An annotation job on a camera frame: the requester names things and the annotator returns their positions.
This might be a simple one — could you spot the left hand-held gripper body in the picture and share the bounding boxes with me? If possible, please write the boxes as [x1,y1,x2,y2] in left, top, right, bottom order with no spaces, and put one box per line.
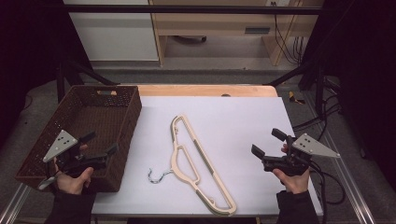
[42,129,109,181]

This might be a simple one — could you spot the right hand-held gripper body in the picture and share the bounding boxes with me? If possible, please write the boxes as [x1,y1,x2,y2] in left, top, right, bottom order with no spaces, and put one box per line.
[262,133,341,177]

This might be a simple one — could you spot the brown woven basket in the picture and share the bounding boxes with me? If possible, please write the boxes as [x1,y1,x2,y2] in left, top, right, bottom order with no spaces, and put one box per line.
[14,84,143,193]

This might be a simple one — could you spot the person's right hand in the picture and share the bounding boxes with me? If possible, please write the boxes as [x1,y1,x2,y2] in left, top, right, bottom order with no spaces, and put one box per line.
[272,167,311,194]

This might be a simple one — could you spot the person's left hand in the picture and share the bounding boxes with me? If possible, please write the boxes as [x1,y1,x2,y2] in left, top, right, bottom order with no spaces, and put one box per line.
[54,166,94,196]

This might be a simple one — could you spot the white table mat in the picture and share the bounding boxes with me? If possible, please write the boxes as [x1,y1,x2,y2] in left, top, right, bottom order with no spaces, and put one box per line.
[92,95,325,217]

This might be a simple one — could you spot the yellow and black tool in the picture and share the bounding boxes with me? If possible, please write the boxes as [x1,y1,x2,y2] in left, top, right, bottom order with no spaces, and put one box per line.
[288,91,306,105]

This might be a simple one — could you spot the black stand legs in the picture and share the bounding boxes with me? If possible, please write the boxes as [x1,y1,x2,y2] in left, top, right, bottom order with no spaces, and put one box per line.
[267,59,332,117]
[55,59,120,104]

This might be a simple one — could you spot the dark curtain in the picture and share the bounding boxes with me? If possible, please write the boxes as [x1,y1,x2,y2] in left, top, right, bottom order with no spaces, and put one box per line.
[303,0,396,190]
[0,0,92,147]

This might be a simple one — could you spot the white cabinet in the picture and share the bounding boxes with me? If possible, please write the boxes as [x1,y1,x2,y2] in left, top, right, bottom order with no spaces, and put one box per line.
[63,0,160,63]

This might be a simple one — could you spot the light wooden desk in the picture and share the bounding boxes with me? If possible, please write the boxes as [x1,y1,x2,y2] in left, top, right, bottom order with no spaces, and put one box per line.
[148,0,325,67]

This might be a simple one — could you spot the black floor cables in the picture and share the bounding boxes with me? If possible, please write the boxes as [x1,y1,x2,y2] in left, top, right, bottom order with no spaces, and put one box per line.
[292,77,344,143]

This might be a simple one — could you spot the silver cable plug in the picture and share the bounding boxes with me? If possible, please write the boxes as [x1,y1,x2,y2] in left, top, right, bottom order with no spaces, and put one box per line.
[37,175,59,191]

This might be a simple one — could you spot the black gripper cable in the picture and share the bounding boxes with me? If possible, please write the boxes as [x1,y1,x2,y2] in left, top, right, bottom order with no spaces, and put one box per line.
[307,161,347,224]

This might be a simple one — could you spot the aluminium floor rail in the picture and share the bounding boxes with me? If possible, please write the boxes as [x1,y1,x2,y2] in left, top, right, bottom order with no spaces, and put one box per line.
[303,92,377,224]
[0,183,32,224]

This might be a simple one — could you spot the hanging black cables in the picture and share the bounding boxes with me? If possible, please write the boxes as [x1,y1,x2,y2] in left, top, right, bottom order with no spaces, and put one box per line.
[271,1,305,66]

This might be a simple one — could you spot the grey drawer handle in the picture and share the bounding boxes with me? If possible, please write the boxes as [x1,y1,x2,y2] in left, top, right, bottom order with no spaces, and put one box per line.
[244,27,271,35]

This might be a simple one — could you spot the black horizontal frame bar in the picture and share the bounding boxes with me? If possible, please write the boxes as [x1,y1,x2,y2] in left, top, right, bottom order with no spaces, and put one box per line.
[46,4,323,16]

